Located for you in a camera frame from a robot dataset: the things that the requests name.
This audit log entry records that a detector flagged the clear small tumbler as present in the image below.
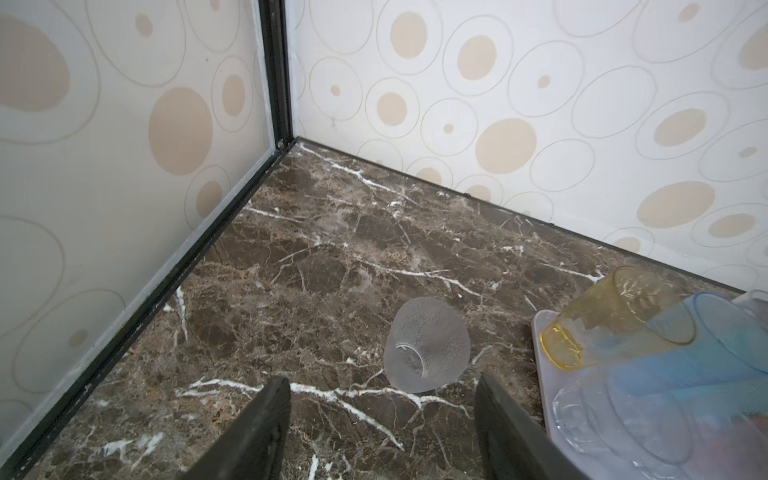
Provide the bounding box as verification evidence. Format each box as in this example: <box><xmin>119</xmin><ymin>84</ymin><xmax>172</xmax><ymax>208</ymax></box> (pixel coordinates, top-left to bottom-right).
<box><xmin>551</xmin><ymin>373</ymin><xmax>694</xmax><ymax>479</ymax></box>

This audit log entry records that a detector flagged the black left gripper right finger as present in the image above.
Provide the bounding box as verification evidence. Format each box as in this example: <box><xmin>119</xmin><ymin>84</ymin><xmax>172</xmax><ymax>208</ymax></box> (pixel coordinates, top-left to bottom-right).
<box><xmin>474</xmin><ymin>373</ymin><xmax>586</xmax><ymax>480</ymax></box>

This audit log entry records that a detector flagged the blue grey plastic cup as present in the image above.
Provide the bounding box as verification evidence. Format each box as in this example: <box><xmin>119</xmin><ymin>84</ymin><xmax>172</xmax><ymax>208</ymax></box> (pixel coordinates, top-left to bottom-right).
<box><xmin>607</xmin><ymin>290</ymin><xmax>767</xmax><ymax>397</ymax></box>

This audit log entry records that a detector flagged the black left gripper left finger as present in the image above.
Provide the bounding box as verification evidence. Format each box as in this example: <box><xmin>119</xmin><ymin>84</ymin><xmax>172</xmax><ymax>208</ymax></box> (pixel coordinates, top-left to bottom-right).
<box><xmin>182</xmin><ymin>376</ymin><xmax>291</xmax><ymax>479</ymax></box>

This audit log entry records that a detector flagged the amber plastic cup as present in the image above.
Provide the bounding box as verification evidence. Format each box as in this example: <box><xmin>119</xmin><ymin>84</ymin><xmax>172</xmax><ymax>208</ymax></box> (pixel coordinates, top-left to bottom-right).
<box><xmin>538</xmin><ymin>266</ymin><xmax>697</xmax><ymax>371</ymax></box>

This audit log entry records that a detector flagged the frosted plastic cup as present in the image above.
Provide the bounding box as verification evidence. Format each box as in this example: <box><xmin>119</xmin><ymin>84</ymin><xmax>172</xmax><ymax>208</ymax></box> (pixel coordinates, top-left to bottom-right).
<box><xmin>384</xmin><ymin>297</ymin><xmax>471</xmax><ymax>393</ymax></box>

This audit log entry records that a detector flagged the lavender plastic tray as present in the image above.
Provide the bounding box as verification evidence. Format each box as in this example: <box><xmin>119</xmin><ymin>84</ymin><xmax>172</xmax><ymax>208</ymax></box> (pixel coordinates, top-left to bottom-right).
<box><xmin>535</xmin><ymin>346</ymin><xmax>767</xmax><ymax>479</ymax></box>

